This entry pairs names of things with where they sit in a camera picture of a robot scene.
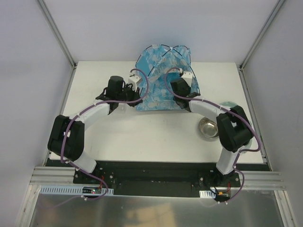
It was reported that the blue snowman tent mat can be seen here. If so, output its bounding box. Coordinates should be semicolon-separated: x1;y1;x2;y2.
136;75;181;111

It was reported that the blue snowman pet tent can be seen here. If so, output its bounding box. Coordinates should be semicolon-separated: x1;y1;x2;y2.
135;44;200;111

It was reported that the thin black tent pole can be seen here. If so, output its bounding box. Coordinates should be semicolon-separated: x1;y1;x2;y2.
135;44;191;77

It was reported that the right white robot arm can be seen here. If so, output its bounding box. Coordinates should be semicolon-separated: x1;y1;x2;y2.
170;78;253;187

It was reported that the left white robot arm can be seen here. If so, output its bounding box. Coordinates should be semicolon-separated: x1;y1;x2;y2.
47;74;143;184

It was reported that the green double pet bowl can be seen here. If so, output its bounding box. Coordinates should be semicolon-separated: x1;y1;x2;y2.
216;101;254;153

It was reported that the stainless steel bowl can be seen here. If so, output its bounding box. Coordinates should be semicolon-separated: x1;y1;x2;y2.
198;117;219;140

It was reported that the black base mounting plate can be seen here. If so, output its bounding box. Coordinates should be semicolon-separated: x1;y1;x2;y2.
45;158;272;197

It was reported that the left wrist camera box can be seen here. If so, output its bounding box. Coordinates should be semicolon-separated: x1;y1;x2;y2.
128;75;142;91

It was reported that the left aluminium frame post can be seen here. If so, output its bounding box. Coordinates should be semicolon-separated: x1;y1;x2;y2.
36;0;77;69

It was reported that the aluminium frame post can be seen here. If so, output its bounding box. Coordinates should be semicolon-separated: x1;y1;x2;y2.
36;0;77;69
239;0;287;71

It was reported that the aluminium front rail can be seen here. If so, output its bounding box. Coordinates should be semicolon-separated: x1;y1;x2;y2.
30;166;286;191

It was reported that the right aluminium frame post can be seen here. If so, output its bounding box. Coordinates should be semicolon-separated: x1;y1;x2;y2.
239;0;287;71

